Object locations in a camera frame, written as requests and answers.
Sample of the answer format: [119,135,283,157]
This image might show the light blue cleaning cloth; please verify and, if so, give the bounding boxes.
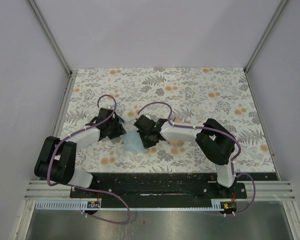
[122,130,146,153]

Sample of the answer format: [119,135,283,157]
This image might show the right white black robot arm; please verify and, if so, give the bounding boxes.
[134,115,237,198]

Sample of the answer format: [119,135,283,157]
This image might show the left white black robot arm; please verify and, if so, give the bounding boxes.
[34,108,126,198]

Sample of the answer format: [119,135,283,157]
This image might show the floral pattern table mat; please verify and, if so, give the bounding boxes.
[60,67,275,173]

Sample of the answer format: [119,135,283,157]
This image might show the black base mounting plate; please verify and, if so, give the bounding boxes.
[69,173,247,206]

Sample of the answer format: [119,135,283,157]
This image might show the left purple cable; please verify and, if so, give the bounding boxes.
[46,94,132,225]

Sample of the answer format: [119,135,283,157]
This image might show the purple cable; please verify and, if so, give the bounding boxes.
[46,94,132,225]
[137,101,257,217]

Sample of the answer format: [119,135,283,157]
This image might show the left aluminium frame post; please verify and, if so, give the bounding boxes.
[27,0,74,77]

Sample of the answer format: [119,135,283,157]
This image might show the aluminium frame post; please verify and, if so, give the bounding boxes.
[244,0,290,74]
[27,0,74,77]

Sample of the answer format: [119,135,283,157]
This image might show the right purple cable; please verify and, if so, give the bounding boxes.
[137,101,257,217]

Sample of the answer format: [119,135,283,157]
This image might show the white slotted cable duct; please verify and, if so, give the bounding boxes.
[35,199,224,212]

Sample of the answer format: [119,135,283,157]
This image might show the right aluminium frame post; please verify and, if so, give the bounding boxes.
[244,0,290,74]

